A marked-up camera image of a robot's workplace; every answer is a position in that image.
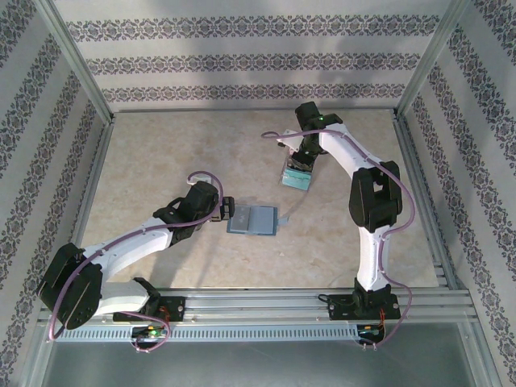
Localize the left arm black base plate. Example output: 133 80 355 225
112 295 187 323

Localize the teal leather card holder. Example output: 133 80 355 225
225 204 292 237

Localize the teal card with dark print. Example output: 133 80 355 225
281 168 313 189

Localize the grey metal sheet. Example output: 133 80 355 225
38 340 483 387

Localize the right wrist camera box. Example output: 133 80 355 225
277 127 302 148

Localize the aluminium mounting rail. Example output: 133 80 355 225
38 286 479 323

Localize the small electronics board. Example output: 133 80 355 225
131 325 169 340
357 323 385 338

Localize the aluminium corner post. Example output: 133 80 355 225
34 0 116 124
393 0 472 122

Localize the slotted grey cable duct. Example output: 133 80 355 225
52 323 386 343

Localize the aluminium rear rail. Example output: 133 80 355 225
112 106 398 114

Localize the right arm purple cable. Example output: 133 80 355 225
260 120 416 352

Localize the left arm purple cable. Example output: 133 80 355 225
47 171 225 356

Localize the aluminium side rail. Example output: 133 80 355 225
56 114 116 293
391 112 460 291

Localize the grey bank card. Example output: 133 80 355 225
233 206 254 231

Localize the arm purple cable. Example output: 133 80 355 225
260 120 416 352
47 171 225 356

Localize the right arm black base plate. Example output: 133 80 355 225
327 293 402 323

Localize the clear plastic card box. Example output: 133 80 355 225
277 149 316 191

